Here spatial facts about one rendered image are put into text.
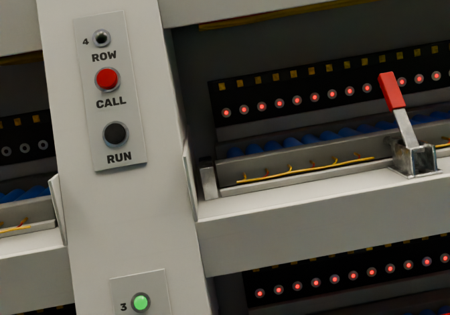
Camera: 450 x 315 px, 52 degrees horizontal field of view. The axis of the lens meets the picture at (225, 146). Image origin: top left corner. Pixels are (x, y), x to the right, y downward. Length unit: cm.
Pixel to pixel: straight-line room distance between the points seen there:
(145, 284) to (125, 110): 13
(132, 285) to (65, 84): 16
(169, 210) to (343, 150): 17
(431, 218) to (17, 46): 35
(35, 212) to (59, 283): 8
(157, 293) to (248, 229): 8
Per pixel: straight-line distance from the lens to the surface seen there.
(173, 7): 40
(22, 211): 43
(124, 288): 36
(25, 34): 42
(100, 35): 38
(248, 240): 36
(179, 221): 35
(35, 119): 56
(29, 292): 39
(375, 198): 37
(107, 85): 37
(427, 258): 56
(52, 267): 38
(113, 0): 40
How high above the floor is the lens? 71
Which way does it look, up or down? 8 degrees up
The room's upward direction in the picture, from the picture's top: 10 degrees counter-clockwise
